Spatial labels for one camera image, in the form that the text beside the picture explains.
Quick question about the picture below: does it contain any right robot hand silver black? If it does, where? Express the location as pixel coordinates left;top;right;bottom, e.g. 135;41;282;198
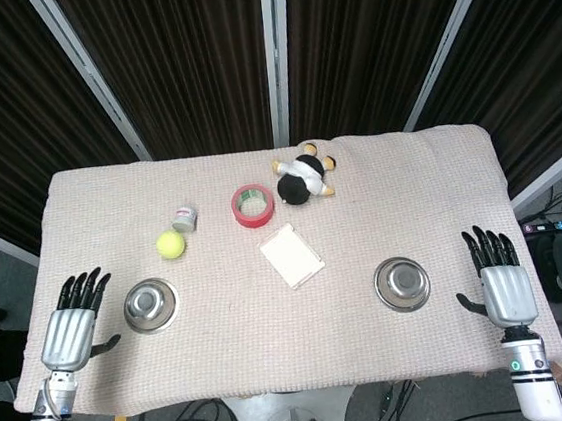
448;219;541;335

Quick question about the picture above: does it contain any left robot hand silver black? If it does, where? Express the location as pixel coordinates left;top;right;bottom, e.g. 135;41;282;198
31;265;125;376

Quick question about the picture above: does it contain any metal bowl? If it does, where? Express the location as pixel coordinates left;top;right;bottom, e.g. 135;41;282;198
120;275;183;337
371;253;434;316

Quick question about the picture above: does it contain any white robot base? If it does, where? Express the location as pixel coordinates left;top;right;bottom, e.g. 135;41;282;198
222;382;364;421

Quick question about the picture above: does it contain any yellow tennis ball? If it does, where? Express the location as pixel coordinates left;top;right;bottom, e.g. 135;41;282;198
155;229;187;262

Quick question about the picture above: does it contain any small white plastic cup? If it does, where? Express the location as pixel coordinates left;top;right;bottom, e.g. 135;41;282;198
169;204;201;235

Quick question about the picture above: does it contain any beige waffle table cloth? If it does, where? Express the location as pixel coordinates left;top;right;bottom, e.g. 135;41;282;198
0;114;562;421

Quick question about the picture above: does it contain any red tape roll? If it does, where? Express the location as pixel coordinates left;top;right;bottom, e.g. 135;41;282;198
228;181;278;232

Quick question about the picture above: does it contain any dark ribbed partition panel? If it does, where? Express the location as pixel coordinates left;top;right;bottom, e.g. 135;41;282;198
0;0;147;256
276;0;497;146
52;0;278;170
402;0;562;206

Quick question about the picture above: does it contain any black white plush toy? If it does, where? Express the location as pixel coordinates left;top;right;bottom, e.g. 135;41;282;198
268;138;344;208

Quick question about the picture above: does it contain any grey aluminium frame post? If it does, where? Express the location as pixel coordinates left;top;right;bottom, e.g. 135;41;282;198
27;0;154;172
257;0;304;149
389;0;517;133

